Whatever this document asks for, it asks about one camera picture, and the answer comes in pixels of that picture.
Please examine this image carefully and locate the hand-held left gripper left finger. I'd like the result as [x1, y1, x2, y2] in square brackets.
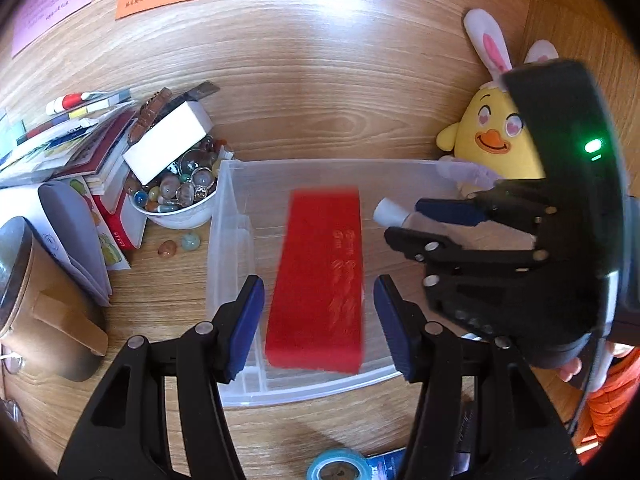
[57, 274, 266, 480]

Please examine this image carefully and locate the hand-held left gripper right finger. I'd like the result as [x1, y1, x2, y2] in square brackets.
[372, 274, 583, 480]

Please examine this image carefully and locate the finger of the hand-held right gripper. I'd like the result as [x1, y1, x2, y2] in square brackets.
[384, 226, 553, 336]
[415, 180, 551, 237]

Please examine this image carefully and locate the translucent bottle white cap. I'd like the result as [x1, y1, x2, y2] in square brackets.
[372, 197, 426, 228]

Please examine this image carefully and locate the clear plastic storage bin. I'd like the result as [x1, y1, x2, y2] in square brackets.
[206, 158, 501, 408]

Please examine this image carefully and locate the long red box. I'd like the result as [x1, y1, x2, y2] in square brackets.
[264, 187, 365, 375]

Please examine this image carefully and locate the person's right hand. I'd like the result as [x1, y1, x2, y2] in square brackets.
[557, 340, 640, 386]

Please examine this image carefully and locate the yellow chick plush toy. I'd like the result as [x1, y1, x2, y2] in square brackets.
[435, 7, 561, 198]

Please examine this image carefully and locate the white ceramic bowl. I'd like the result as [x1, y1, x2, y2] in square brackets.
[127, 185, 221, 231]

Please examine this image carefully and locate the blue packet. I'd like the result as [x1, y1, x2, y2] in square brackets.
[365, 447, 416, 480]

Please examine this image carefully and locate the blue tape roll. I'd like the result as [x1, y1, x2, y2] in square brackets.
[306, 449, 368, 480]

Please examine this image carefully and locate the fruit print booklet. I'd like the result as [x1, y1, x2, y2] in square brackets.
[70, 177, 133, 271]

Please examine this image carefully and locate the red spine book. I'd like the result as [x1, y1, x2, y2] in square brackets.
[92, 180, 148, 252]

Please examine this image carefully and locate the white rectangular box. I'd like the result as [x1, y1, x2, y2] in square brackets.
[122, 101, 213, 186]

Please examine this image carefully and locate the grey glasses case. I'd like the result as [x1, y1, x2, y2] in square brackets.
[37, 180, 113, 306]

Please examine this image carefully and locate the dark grey card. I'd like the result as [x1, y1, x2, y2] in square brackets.
[187, 82, 221, 103]

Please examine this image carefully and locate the stack of paper booklets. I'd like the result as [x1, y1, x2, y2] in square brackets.
[0, 87, 141, 186]

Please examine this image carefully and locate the red white marker pen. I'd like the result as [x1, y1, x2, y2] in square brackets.
[46, 91, 108, 115]

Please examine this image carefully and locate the pale pink paper note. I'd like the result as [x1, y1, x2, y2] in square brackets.
[10, 0, 98, 58]

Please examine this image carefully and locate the brown leather strap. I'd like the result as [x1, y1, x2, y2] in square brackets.
[127, 87, 173, 146]

